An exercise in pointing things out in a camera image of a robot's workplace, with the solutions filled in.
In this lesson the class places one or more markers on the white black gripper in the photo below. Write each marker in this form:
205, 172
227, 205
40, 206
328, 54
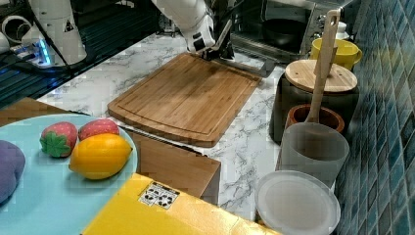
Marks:
200, 38

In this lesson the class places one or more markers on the stainless toaster oven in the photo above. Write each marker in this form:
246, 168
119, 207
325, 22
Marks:
246, 32

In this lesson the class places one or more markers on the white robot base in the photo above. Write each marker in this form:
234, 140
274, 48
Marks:
53, 40

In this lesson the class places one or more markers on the white round device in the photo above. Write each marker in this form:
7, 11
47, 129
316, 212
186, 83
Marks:
15, 27

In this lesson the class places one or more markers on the brown wooden bowl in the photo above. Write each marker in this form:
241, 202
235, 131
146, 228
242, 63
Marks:
326, 116

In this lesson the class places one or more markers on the toy strawberry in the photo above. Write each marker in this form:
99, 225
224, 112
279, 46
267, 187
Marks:
96, 127
58, 139

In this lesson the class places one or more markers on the bamboo cutting board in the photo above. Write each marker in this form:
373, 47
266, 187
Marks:
187, 100

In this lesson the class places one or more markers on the oven door with handle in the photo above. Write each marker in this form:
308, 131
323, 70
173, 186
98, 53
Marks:
251, 67

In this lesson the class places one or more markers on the frosted plastic cup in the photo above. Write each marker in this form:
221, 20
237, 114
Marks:
314, 149

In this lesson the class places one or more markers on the black canister with wooden lid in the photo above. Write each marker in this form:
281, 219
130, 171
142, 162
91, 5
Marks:
296, 85

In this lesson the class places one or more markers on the wooden spatula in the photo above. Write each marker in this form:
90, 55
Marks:
324, 62

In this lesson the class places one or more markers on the left toy strawberry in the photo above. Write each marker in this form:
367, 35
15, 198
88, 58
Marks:
58, 139

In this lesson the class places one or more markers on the yellow cardboard box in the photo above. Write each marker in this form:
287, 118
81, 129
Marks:
143, 206

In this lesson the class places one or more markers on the yellow mug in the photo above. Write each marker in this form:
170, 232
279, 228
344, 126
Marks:
347, 55

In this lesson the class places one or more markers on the purple toy fruit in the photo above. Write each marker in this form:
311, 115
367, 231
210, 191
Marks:
12, 162

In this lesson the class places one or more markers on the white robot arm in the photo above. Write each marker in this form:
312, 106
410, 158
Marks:
184, 13

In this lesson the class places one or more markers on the right toy strawberry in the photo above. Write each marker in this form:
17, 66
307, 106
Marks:
96, 127

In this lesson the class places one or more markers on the black pan inside oven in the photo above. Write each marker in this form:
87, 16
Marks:
283, 32

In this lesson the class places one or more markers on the yellow toy lemon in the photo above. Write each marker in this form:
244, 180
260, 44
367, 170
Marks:
100, 156

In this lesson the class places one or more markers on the frosted round lid container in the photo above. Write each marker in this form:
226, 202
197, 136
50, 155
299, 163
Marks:
296, 203

